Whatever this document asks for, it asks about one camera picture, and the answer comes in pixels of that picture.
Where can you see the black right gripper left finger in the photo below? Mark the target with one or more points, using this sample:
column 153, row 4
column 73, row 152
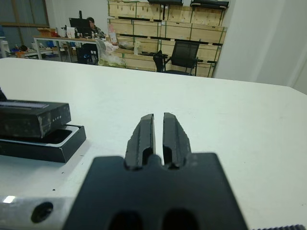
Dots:
column 141, row 143

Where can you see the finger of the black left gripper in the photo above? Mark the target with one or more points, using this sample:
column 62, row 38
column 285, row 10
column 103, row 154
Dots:
column 1, row 95

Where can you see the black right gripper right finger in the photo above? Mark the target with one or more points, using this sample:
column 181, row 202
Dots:
column 175, row 143

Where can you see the glossy black box lid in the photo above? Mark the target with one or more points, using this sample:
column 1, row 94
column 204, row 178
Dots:
column 24, row 119

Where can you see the black box base white inlay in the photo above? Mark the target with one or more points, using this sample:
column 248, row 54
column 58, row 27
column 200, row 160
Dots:
column 36, row 151

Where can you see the small brown cardboard box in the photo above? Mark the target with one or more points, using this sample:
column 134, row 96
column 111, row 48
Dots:
column 46, row 32

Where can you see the white side cabinet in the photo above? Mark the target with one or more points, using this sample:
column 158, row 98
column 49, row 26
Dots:
column 4, row 45

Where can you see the yellow green bag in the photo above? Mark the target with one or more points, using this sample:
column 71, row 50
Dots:
column 105, row 62

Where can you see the brown framed window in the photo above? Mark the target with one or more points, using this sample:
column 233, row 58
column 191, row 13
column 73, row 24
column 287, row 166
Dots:
column 31, row 12

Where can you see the black mesh office chair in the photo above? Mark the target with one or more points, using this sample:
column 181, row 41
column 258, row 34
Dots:
column 184, row 52

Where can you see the black computer tower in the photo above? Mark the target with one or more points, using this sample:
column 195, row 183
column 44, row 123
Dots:
column 86, row 51

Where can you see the clear plastic wrap pile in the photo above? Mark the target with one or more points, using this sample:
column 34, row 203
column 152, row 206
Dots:
column 108, row 48

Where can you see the black computer monitor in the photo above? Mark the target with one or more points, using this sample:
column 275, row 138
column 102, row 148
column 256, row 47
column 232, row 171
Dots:
column 79, row 25

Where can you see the red white package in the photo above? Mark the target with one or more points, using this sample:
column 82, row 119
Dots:
column 112, row 36

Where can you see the stacked wooden crates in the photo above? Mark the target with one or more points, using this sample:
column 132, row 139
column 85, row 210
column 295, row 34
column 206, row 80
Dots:
column 144, row 28

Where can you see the seated person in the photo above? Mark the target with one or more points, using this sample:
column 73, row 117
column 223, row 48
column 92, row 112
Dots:
column 98, row 31

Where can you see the dark flat case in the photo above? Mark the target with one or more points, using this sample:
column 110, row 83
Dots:
column 208, row 3
column 165, row 2

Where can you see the white frame desk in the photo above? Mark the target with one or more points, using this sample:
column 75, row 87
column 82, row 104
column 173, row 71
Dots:
column 60, row 38

